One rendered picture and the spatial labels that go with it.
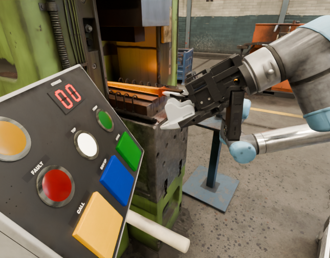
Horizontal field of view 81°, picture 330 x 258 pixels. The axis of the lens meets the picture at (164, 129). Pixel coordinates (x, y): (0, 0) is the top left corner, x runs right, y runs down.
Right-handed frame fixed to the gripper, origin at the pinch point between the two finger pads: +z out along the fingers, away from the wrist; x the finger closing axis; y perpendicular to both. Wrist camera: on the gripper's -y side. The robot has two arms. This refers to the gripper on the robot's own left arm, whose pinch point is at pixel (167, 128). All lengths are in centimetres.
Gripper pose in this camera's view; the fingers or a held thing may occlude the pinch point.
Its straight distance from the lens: 45.2
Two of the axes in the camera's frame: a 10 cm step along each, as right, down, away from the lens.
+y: -5.0, -8.1, -2.9
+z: -8.5, 4.2, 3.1
